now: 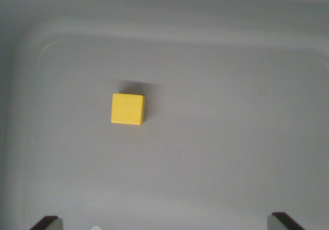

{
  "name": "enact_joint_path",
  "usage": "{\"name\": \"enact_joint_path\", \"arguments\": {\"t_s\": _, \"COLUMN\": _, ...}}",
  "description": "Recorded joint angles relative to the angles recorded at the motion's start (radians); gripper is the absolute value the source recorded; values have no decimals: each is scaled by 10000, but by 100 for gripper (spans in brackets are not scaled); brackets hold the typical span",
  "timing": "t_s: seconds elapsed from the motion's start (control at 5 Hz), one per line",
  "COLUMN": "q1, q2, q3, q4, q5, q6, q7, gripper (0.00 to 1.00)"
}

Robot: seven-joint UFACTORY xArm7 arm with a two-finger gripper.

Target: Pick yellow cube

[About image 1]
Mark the yellow wooden cube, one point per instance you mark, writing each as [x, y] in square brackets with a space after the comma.
[127, 109]

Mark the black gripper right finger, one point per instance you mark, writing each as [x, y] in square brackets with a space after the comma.
[278, 222]

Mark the grey plastic bin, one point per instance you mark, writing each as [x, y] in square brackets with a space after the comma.
[205, 86]

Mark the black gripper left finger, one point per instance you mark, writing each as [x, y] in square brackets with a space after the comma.
[50, 223]

